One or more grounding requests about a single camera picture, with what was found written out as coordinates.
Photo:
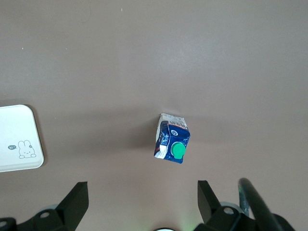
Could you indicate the cream tray with rabbit print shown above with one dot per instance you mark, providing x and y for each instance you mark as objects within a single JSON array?
[{"x": 14, "y": 130}]

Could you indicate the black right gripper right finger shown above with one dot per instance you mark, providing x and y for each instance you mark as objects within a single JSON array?
[{"x": 211, "y": 211}]

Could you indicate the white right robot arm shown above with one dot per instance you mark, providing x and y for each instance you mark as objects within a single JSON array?
[{"x": 163, "y": 229}]

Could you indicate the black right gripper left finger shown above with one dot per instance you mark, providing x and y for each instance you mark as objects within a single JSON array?
[{"x": 72, "y": 209}]

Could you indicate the brown table cover mat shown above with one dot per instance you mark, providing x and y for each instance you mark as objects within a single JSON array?
[{"x": 144, "y": 60}]

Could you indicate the blue milk carton green cap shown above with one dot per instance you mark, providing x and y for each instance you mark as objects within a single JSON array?
[{"x": 168, "y": 139}]

